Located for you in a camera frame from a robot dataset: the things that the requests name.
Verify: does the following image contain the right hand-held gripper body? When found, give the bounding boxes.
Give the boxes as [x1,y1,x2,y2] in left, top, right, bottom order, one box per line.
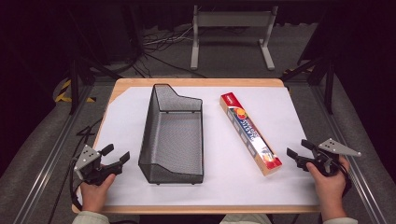
[298,137,362,177]

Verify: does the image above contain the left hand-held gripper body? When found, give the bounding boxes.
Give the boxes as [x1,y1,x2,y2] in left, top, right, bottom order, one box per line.
[73,144,123,187]

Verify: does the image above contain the long plastic wrap box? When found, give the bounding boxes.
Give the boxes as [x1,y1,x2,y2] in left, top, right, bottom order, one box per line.
[219,91,284,177]

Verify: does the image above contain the black wire mesh basket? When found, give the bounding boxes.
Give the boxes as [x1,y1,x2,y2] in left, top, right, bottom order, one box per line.
[137,83,205,186]

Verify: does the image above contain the person's left hand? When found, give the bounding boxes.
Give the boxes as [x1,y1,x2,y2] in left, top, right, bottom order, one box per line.
[79,173,117,215]

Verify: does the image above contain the person's right hand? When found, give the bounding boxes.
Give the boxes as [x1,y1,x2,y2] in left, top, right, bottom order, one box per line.
[305,156,351,213]

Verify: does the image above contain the black tripod stand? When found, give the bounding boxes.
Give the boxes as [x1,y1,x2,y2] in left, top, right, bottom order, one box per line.
[279,54,338,115]
[66,46,123,116]

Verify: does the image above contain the white table mat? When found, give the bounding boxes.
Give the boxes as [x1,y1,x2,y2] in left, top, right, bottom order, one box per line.
[76,86,321,207]

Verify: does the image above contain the white metal stand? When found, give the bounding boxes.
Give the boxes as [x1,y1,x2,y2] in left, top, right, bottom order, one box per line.
[190,4,279,71]

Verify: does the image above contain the aluminium floor rail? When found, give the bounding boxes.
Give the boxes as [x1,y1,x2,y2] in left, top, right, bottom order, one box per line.
[309,83,389,224]
[11,83,96,224]

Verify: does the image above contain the left hand-held gripper cable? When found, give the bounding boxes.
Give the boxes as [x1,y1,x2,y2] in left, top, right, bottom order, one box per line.
[68,157,84,212]

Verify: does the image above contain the bundle of floor cables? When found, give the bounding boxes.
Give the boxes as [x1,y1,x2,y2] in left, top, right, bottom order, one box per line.
[136,25,196,78]

